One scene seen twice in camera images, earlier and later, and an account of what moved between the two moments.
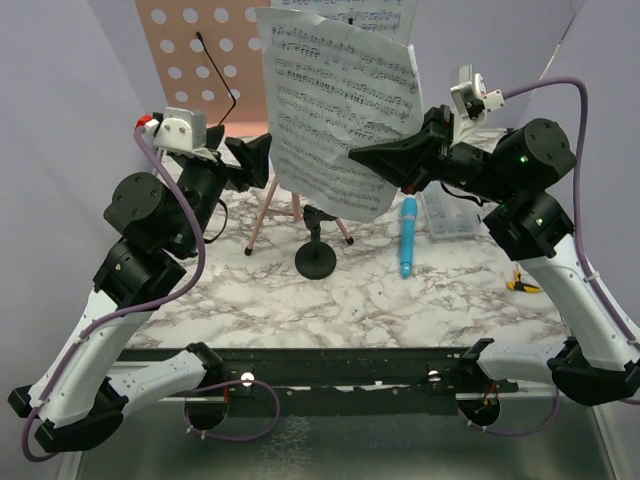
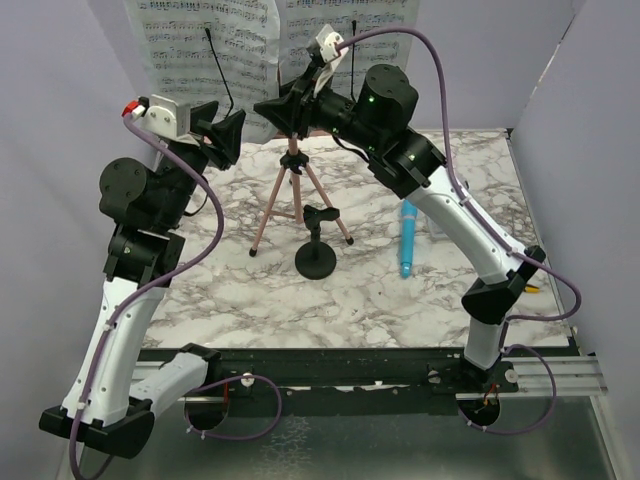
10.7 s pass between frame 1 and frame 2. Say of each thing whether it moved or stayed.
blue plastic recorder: stayed
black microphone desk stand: stayed
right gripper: moved
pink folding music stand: moved
